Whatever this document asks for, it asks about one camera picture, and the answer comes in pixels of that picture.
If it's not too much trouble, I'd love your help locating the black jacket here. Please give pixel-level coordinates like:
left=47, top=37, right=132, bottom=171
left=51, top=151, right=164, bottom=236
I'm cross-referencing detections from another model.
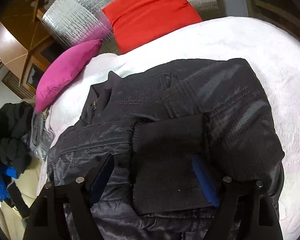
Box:
left=47, top=59, right=285, bottom=239

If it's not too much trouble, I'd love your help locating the dark clothes pile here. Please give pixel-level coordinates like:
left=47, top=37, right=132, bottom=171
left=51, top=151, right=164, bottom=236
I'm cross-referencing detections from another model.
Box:
left=0, top=101, right=34, bottom=173

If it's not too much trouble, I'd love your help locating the grey folded garment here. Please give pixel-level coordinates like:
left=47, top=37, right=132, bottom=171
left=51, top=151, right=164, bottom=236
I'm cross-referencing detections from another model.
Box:
left=28, top=113, right=55, bottom=163

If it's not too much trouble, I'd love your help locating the blue garment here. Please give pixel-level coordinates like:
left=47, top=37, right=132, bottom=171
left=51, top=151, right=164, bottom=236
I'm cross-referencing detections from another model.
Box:
left=0, top=166, right=18, bottom=202

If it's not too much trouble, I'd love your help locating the magenta pillow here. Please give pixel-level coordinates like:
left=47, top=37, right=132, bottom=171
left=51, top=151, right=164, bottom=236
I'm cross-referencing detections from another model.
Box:
left=35, top=39, right=102, bottom=113

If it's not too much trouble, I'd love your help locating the pale pink bedspread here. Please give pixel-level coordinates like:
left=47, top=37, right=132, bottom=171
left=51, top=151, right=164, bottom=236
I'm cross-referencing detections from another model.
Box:
left=46, top=17, right=300, bottom=239

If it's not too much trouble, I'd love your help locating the wooden cabinet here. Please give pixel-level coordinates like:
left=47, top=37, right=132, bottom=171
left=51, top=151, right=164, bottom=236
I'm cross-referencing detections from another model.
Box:
left=0, top=0, right=55, bottom=94

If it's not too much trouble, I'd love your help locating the silver foil insulation panel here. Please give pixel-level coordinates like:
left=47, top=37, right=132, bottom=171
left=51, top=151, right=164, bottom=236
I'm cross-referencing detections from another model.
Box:
left=43, top=0, right=220, bottom=54

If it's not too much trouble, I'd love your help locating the red pillow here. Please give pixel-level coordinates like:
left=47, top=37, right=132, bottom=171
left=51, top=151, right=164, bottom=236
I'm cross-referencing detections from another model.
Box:
left=102, top=0, right=202, bottom=54

